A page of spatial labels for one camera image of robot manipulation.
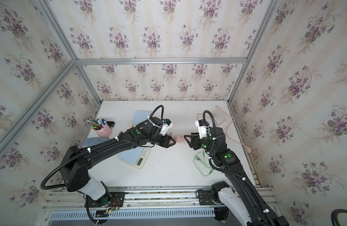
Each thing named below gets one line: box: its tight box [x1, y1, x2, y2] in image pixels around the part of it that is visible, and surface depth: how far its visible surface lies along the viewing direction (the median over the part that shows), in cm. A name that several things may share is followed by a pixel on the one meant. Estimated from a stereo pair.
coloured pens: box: [86, 118, 107, 130], surface depth 94 cm
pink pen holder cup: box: [94, 121, 113, 138], surface depth 93 cm
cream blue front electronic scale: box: [117, 146, 152, 170], surface depth 87 cm
